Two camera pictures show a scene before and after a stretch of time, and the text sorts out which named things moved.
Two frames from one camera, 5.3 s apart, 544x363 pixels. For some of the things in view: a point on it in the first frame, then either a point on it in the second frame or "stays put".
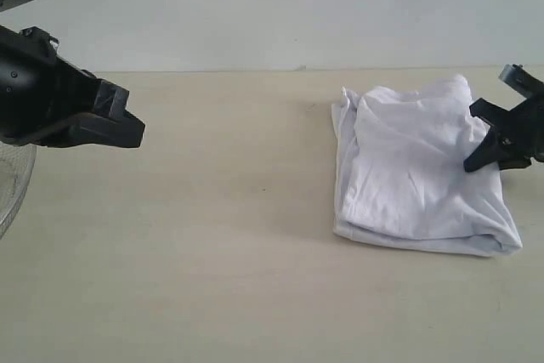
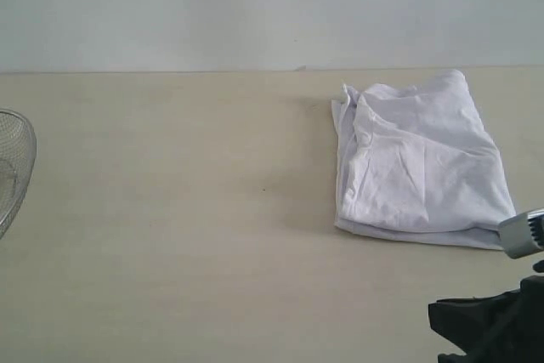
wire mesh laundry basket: [17, 165] stays put
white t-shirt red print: [399, 178] stays put
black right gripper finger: [494, 114] → [474, 321]
